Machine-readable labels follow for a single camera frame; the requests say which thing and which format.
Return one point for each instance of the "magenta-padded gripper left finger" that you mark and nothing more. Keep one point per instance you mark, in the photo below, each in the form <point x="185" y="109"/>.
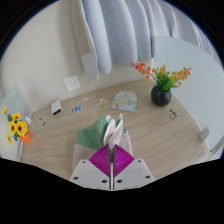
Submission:
<point x="93" y="171"/>

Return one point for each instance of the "white pleated curtain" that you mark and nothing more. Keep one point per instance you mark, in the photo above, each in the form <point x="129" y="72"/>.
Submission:
<point x="126" y="30"/>

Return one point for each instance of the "black round vase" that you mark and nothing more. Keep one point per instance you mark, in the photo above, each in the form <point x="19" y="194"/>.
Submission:
<point x="161" y="96"/>

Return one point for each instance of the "white partition clip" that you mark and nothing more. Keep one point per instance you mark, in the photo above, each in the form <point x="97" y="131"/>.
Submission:
<point x="28" y="119"/>
<point x="204" y="134"/>

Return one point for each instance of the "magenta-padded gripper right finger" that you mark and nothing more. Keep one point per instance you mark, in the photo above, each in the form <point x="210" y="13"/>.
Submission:
<point x="133" y="171"/>

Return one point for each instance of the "orange round vase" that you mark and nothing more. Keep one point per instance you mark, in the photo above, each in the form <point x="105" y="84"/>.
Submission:
<point x="26" y="137"/>

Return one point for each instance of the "beige towel with green edge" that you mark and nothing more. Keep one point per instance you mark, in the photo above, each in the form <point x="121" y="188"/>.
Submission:
<point x="91" y="135"/>

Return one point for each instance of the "yellow sunflower bouquet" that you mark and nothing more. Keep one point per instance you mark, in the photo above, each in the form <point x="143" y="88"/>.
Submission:
<point x="17" y="127"/>

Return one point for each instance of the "small brown sticker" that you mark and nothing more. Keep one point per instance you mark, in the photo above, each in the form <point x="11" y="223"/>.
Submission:
<point x="172" y="114"/>

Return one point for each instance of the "fan-shaped pale blue card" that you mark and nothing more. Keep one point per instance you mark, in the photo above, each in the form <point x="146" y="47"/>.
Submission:
<point x="124" y="101"/>

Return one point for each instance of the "narrow grey partition panel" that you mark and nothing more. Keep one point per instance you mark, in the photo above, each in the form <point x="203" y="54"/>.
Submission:
<point x="90" y="65"/>

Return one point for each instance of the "small white box device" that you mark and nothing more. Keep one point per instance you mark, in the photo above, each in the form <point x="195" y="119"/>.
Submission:
<point x="56" y="108"/>

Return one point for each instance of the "frosted desk partition panel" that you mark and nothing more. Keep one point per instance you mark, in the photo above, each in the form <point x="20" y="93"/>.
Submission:
<point x="13" y="106"/>
<point x="196" y="83"/>

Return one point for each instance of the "orange flower bouquet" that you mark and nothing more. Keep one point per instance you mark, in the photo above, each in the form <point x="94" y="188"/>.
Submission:
<point x="165" y="78"/>

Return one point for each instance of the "small yellow sticker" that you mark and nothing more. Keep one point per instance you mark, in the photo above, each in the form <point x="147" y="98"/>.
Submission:
<point x="104" y="103"/>

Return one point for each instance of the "white wall socket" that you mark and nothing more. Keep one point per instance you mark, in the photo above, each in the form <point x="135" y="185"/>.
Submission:
<point x="72" y="83"/>

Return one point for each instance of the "small blue sticker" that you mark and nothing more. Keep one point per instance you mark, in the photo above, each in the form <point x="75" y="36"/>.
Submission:
<point x="76" y="108"/>

